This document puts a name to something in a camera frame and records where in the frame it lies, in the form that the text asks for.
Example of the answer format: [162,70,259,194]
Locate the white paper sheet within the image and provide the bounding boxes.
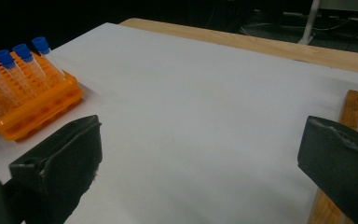
[0,21,358,224]

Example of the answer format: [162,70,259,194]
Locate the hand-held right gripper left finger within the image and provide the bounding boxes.
[8,114,103,224]

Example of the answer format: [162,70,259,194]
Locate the white metal stand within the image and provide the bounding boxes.
[296,0,358,46]

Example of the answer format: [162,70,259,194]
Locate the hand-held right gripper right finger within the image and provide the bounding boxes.
[296,115,358,224]

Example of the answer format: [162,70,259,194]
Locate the orange plastic tube rack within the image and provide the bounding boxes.
[0,50,85,143]

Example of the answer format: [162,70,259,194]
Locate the wooden tube rack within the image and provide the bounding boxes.
[306,40,358,224]

